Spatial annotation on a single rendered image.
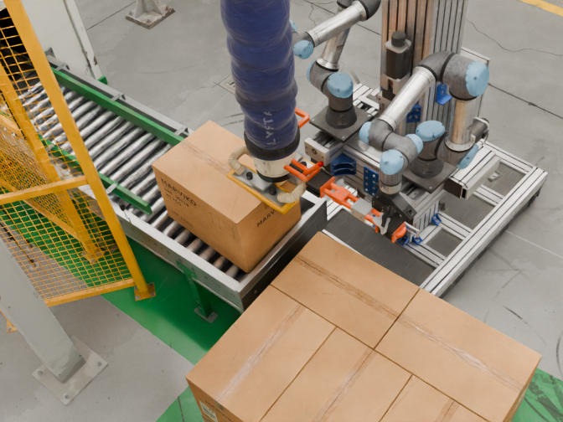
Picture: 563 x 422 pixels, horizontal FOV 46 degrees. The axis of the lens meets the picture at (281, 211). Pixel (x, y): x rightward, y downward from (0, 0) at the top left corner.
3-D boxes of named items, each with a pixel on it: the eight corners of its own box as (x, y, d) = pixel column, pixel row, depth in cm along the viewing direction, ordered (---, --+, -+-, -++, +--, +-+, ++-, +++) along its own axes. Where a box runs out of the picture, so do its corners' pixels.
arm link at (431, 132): (422, 136, 290) (425, 112, 279) (450, 147, 283) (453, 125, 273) (408, 151, 284) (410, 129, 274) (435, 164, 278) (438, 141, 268)
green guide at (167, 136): (35, 69, 445) (30, 59, 438) (47, 61, 449) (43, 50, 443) (207, 164, 372) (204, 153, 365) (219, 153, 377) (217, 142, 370)
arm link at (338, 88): (338, 114, 303) (338, 91, 293) (321, 100, 311) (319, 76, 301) (358, 103, 307) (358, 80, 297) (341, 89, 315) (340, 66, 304)
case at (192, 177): (168, 216, 351) (150, 164, 320) (222, 172, 368) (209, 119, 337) (248, 275, 322) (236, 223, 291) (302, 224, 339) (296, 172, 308)
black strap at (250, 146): (233, 141, 267) (231, 135, 264) (272, 111, 277) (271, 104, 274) (273, 167, 256) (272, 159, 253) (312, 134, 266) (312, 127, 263)
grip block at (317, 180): (304, 190, 264) (303, 180, 259) (320, 176, 268) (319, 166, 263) (320, 200, 259) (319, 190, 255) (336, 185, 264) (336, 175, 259)
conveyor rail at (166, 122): (53, 80, 460) (43, 58, 445) (59, 76, 462) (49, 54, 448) (318, 227, 355) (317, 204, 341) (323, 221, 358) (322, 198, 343)
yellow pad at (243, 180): (226, 177, 285) (224, 169, 282) (242, 164, 290) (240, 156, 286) (283, 215, 269) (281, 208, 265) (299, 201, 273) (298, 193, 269)
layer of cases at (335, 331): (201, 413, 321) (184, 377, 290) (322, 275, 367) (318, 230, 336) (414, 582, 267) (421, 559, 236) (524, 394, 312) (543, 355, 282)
